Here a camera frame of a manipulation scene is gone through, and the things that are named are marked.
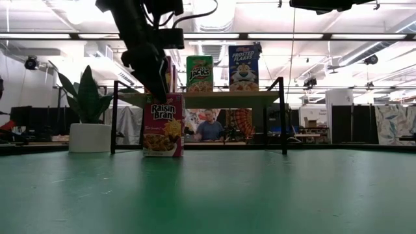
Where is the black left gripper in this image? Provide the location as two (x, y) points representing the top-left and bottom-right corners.
(120, 27), (185, 105)

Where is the pink Raisin Bran cereal box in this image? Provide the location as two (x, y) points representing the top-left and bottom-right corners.
(142, 93), (185, 158)
(164, 55), (178, 94)

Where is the green Apple Jacks cereal box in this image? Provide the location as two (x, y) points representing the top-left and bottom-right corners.
(185, 55), (215, 93)

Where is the blue Frosted Flakes cereal box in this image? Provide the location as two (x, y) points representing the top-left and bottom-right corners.
(227, 44), (260, 92)

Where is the wooden shelf with black legs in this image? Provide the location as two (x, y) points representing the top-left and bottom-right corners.
(110, 77), (289, 155)

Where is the white cloth cover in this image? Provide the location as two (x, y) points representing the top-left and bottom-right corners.
(103, 105), (144, 146)

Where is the person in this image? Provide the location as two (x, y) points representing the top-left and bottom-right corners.
(194, 109), (225, 142)

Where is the artificial green leafy plant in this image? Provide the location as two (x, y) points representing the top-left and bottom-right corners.
(48, 60), (139, 124)

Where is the white round plant pot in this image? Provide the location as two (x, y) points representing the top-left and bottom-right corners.
(68, 122), (112, 154)

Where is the orange patterned poster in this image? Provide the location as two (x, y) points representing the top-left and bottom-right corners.
(227, 109), (257, 139)

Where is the black background monitor bench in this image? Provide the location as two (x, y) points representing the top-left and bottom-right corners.
(9, 105), (81, 144)

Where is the green table mat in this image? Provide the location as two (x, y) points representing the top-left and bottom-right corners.
(0, 149), (416, 234)

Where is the brown cardboard box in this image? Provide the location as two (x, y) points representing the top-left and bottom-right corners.
(304, 116), (319, 129)

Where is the black room partition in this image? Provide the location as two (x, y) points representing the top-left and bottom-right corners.
(331, 104), (380, 145)

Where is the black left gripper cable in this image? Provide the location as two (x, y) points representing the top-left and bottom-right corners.
(170, 0), (219, 30)

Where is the black ceiling-mounted camera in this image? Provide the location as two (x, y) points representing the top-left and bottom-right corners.
(24, 55), (40, 71)
(363, 53), (380, 66)

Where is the patterned pastel wall panel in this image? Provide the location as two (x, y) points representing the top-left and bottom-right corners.
(374, 104), (416, 146)

